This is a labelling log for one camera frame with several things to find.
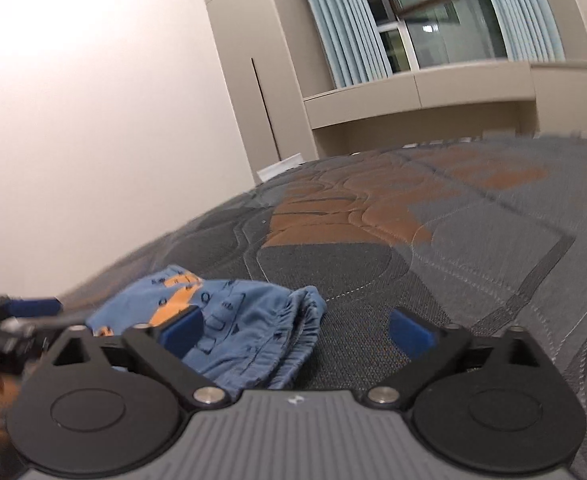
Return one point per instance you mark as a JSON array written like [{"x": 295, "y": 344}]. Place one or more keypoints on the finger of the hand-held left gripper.
[
  {"x": 33, "y": 306},
  {"x": 36, "y": 324}
]

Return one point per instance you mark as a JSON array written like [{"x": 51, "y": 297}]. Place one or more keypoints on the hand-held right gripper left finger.
[{"x": 181, "y": 332}]

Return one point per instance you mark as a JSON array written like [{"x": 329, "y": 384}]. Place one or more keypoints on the window with dark frame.
[{"x": 438, "y": 35}]

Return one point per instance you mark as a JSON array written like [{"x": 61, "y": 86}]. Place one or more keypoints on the light blue curtain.
[
  {"x": 521, "y": 10},
  {"x": 343, "y": 20}
]

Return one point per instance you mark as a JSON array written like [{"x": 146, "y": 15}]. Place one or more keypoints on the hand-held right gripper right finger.
[{"x": 411, "y": 332}]

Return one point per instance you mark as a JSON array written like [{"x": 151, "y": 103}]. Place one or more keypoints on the white box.
[{"x": 279, "y": 167}]

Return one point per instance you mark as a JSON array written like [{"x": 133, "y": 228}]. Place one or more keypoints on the blue pants with orange print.
[{"x": 243, "y": 330}]

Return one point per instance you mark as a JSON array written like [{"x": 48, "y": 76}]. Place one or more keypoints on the beige wall-mounted desk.
[{"x": 423, "y": 92}]

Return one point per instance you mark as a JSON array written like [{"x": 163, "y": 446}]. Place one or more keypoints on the grey and orange quilted mattress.
[{"x": 423, "y": 260}]

